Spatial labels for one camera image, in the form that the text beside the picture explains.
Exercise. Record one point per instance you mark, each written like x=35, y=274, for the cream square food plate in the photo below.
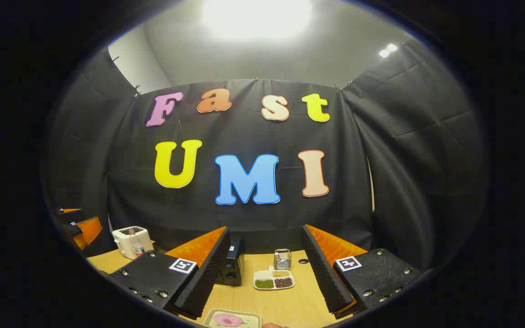
x=251, y=319

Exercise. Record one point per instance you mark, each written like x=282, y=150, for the pink round ham slice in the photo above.
x=227, y=320

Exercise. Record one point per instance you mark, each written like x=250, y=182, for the red label bottle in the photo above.
x=137, y=248

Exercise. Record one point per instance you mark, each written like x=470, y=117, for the black backdrop cloth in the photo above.
x=358, y=136

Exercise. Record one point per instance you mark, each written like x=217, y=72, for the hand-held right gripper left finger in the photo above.
x=208, y=278

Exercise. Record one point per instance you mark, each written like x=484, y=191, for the yellow soybeans pile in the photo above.
x=280, y=274

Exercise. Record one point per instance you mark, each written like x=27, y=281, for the white toaster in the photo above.
x=125, y=241

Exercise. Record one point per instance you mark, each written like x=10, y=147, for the white divided plate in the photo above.
x=269, y=276

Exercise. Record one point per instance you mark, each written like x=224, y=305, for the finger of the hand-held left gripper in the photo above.
x=69, y=211
x=87, y=230

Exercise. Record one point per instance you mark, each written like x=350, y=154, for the green mung beans pile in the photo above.
x=264, y=284

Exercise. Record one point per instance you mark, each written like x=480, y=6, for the dark red beans pile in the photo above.
x=284, y=282

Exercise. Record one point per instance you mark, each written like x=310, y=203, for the small ceiling light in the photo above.
x=388, y=50

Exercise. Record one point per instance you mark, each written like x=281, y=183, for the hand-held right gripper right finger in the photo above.
x=326, y=278

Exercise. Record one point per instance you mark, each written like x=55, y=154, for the black electric oven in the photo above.
x=231, y=269

